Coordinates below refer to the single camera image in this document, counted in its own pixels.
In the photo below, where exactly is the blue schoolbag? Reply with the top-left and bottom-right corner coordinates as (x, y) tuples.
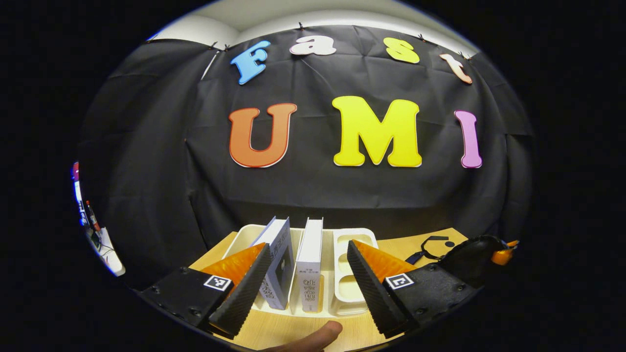
(405, 235), (512, 289)

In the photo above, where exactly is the white side table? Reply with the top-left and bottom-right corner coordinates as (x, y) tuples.
(86, 225), (126, 277)

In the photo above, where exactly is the white cover book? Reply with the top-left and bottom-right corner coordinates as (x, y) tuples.
(290, 218), (324, 313)

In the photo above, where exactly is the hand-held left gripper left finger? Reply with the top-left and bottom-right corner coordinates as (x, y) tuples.
(138, 243), (272, 338)

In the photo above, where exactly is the computer monitor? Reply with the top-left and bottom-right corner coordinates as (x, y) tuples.
(72, 161), (88, 226)

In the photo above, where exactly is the white plastic bookshelf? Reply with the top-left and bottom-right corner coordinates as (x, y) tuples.
(223, 224), (380, 318)

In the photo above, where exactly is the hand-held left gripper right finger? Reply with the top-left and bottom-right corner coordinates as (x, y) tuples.
(346, 240), (477, 339)

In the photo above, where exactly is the grey cover book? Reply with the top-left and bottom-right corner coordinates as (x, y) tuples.
(252, 217), (295, 310)

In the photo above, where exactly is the black backdrop cloth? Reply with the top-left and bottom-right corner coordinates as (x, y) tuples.
(78, 24), (535, 289)

